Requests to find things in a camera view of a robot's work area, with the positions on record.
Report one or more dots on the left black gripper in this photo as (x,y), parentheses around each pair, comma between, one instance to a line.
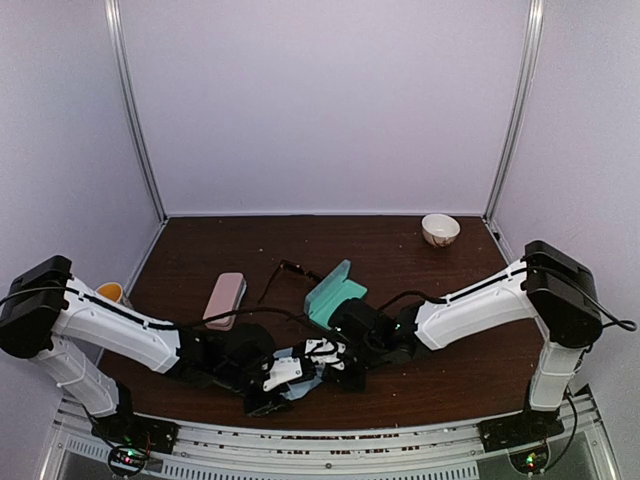
(269,403)

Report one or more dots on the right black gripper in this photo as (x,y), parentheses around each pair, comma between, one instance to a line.
(356,382)

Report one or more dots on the light blue cloth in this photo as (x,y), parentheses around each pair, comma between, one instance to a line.
(299,390)

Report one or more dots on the grey-blue glasses case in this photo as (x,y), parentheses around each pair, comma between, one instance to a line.
(330,293)

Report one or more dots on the pink glasses case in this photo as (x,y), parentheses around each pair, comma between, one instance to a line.
(226,295)

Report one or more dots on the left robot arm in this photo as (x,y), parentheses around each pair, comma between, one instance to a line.
(47,308)

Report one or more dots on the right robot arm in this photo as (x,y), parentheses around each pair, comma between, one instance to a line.
(545,284)

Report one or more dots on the white ceramic bowl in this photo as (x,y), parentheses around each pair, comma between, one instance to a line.
(439,230)

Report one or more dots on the patterned mug orange inside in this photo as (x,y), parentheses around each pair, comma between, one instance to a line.
(114,292)

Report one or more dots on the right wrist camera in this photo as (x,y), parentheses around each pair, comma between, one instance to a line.
(325,352)

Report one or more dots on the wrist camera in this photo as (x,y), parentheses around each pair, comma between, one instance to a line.
(282,371)
(325,352)

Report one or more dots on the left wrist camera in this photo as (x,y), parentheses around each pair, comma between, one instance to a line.
(282,371)

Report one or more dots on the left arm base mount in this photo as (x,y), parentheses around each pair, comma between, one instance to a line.
(131,449)

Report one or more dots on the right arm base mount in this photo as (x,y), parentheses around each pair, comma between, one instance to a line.
(525,440)

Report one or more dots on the aluminium front rail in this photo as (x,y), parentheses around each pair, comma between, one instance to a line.
(451,450)

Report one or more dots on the right aluminium frame post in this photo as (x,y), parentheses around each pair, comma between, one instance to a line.
(527,69)

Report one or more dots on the aluminium frame post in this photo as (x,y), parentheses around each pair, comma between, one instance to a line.
(527,69)
(116,33)

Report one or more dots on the left aluminium frame post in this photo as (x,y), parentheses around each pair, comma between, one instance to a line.
(116,33)

